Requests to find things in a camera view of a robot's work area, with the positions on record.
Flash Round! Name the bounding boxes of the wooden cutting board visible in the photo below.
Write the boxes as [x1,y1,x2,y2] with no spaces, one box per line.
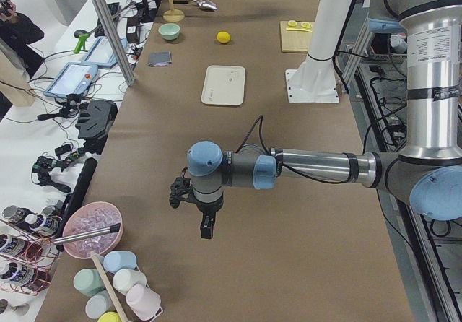
[279,20,315,53]

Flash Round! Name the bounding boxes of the aluminium frame post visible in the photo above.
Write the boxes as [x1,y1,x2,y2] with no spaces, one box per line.
[91,0,135,87]

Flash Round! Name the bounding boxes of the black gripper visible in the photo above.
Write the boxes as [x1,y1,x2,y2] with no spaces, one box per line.
[196,199,221,239]

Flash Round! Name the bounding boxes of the pink cup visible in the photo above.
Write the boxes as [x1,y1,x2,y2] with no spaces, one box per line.
[126,284,163,321]

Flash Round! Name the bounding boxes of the pink bowl of ice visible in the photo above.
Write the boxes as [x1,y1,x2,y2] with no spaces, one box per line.
[62,201,123,259]

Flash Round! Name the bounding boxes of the metal scoop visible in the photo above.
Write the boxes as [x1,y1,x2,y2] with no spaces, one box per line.
[189,0,217,12]

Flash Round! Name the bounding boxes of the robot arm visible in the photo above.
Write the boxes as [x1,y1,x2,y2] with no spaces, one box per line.
[170,0,461,239]

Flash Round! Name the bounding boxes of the yellow plastic knife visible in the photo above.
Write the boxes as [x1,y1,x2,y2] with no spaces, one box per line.
[285,27,312,32]

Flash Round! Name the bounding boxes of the blue cup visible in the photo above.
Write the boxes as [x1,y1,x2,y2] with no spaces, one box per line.
[103,251,137,273]

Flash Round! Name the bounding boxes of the wooden cup rack pole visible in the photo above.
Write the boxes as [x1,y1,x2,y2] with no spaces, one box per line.
[90,251,128,322]

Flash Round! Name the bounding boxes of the white rabbit tray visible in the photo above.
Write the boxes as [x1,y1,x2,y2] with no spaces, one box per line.
[201,65,246,106]

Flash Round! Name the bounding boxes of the metal tongs in bowl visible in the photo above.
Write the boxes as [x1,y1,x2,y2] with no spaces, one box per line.
[52,223,122,245]

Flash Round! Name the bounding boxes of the yellow cup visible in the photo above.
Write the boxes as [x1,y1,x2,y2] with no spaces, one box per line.
[97,311,121,322]

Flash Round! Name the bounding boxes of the yellow lemon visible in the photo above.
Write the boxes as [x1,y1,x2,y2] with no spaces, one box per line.
[216,31,231,44]

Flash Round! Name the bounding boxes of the mint green bowl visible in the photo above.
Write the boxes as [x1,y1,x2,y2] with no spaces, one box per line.
[157,23,180,41]

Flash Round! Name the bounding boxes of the green handheld scanner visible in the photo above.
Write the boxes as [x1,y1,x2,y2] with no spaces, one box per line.
[74,30,89,54]

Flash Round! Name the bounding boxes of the green cup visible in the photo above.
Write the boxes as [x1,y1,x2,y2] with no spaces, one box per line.
[73,269,105,297]

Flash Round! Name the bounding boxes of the copper wire bottle rack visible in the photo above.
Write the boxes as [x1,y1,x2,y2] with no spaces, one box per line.
[1,205,61,295]

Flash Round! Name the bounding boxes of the cream cup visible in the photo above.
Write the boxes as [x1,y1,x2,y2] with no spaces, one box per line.
[113,269,147,295]

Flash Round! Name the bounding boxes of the white camera stand pillar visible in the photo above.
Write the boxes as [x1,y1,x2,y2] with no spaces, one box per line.
[286,0,356,103]

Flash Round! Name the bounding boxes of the grey cup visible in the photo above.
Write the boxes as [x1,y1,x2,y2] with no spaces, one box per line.
[85,290,116,320]

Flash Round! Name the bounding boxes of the grey folded cloth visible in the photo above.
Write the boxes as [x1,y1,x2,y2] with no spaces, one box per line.
[147,51,172,66]

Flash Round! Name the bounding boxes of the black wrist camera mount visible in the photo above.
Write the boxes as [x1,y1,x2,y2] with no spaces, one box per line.
[169,167,197,209]

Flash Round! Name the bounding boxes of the teach pendant tablet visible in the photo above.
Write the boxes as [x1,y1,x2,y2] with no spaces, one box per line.
[43,62,98,99]
[83,36,117,69]

